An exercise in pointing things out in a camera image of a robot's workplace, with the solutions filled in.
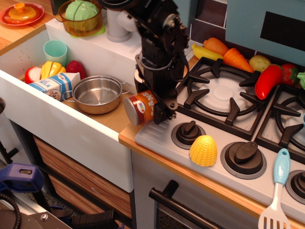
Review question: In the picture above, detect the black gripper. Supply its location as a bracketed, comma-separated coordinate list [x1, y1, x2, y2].
[134, 53, 189, 125]

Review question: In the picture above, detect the orange beans can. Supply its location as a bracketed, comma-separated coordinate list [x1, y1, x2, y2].
[124, 90, 158, 126]

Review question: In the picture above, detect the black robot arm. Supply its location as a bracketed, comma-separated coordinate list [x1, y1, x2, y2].
[100, 0, 189, 124]

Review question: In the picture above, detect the orange transparent pot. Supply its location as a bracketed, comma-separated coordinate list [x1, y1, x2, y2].
[55, 0, 103, 37]

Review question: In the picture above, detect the left black stove knob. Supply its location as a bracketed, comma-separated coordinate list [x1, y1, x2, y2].
[171, 121, 206, 150]

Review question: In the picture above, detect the black stove knob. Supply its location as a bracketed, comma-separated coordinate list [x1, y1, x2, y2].
[171, 121, 206, 150]
[220, 142, 267, 180]
[285, 170, 305, 205]

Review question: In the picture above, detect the yellow banana toy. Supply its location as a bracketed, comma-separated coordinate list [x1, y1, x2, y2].
[192, 44, 224, 61]

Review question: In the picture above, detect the black left burner grate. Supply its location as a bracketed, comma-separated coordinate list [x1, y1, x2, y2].
[177, 57, 275, 140]

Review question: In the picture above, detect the black burner grate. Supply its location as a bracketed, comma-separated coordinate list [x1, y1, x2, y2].
[177, 57, 275, 140]
[255, 84, 305, 164]

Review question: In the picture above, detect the yellow corn cob toy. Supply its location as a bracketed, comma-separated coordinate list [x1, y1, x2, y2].
[189, 135, 218, 167]

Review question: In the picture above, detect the grey toy faucet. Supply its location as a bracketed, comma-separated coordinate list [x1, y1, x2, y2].
[107, 9, 137, 42]

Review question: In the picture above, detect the white toy sink basin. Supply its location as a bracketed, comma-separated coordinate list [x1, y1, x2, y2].
[0, 20, 141, 192]

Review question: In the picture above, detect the small orange carrot toy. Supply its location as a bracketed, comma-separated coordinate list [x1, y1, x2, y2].
[203, 37, 229, 56]

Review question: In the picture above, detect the red tomato toy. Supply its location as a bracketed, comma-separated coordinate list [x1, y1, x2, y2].
[66, 60, 87, 80]

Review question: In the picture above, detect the blue white milk carton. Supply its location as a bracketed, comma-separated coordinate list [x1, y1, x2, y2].
[29, 73, 81, 101]

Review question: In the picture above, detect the large orange carrot toy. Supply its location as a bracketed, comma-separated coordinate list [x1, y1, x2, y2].
[223, 48, 254, 73]

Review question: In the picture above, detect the yellow bell pepper toy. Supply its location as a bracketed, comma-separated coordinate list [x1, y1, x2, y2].
[41, 61, 66, 80]

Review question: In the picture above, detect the mint green cup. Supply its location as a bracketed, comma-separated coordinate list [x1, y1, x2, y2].
[43, 40, 68, 67]

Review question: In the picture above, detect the green cabbage toy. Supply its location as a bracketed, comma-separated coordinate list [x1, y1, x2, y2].
[65, 0, 99, 31]

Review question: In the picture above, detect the middle black stove knob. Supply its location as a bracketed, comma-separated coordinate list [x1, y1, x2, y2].
[220, 142, 267, 180]

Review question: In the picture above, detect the yellow potato toy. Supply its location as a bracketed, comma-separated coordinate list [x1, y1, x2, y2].
[249, 55, 271, 73]

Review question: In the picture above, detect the red chili pepper toy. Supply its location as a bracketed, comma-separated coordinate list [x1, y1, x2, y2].
[254, 64, 284, 100]

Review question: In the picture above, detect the red strawberry toy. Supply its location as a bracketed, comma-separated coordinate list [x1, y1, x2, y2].
[281, 63, 298, 86]

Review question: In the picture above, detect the black right burner grate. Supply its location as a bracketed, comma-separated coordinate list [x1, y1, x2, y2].
[255, 84, 305, 164]

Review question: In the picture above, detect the green leafy toy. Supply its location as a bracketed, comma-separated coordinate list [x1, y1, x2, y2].
[297, 73, 305, 90]

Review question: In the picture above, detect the orange plate with lid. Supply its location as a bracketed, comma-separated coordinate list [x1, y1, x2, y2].
[0, 3, 45, 26]

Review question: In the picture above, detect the blue clamp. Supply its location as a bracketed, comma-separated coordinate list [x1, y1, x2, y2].
[0, 163, 44, 193]

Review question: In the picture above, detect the right black stove knob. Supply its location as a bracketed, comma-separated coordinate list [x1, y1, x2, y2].
[285, 170, 305, 205]

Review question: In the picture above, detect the blue white toy spatula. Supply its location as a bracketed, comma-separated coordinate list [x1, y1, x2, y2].
[258, 148, 291, 229]

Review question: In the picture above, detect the steel pot with handles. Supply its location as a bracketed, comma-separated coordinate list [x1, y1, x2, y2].
[62, 75, 132, 115]

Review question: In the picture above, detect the black oven door handle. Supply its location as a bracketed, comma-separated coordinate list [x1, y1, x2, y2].
[149, 180, 222, 229]

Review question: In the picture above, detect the black braided cable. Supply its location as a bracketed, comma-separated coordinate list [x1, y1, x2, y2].
[0, 192, 21, 229]

